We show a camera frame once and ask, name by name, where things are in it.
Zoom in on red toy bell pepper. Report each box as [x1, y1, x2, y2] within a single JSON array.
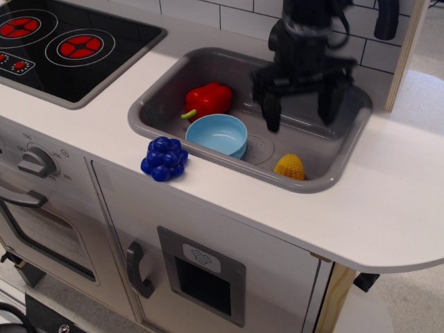
[[181, 82, 233, 122]]

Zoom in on grey oven knob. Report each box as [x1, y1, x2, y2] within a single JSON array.
[[17, 146, 57, 178]]

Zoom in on grey toy sink basin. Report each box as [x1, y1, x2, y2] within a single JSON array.
[[128, 48, 372, 193]]

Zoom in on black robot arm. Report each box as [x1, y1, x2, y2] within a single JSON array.
[[250, 1, 357, 133]]

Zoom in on blue toy grapes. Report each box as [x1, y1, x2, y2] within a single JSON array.
[[141, 136, 188, 182]]

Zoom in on black toy stovetop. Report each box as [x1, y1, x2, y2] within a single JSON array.
[[1, 1, 167, 110]]

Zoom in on yellow toy corn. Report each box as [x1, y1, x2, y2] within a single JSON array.
[[273, 154, 305, 180]]

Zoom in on wooden side post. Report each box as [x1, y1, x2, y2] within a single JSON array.
[[384, 0, 429, 112]]

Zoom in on grey ice dispenser panel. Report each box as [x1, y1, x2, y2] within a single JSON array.
[[157, 226, 246, 327]]

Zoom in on light blue bowl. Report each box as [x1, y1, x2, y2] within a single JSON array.
[[185, 114, 248, 159]]

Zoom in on white cabinet door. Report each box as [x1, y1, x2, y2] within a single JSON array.
[[92, 161, 324, 332]]

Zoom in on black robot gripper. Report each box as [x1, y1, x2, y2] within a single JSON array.
[[251, 19, 357, 133]]

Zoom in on white oven door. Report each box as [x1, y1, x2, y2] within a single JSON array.
[[1, 165, 135, 320]]

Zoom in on grey cabinet door handle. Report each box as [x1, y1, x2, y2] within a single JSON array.
[[126, 241, 154, 299]]

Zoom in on grey oven door handle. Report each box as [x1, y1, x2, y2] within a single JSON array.
[[1, 186, 48, 208]]

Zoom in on dark grey toy faucet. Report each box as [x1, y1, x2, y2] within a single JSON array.
[[373, 0, 400, 41]]

